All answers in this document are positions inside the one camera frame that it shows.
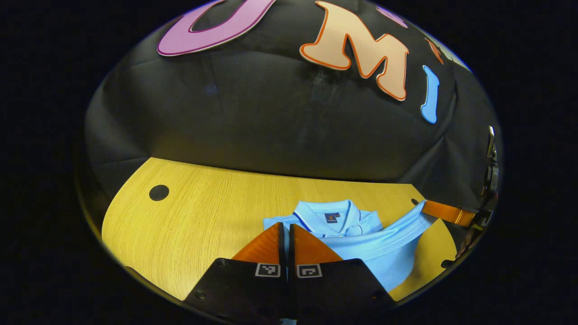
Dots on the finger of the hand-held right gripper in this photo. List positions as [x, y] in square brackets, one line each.
[447, 212]

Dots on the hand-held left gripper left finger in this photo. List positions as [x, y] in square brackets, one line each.
[244, 284]

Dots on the black backdrop cloth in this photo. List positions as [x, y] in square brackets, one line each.
[271, 113]

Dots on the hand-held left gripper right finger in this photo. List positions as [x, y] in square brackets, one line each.
[334, 284]

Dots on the black round table hole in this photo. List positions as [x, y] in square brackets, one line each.
[159, 192]

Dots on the light blue polo T-shirt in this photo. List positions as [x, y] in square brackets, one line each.
[384, 253]

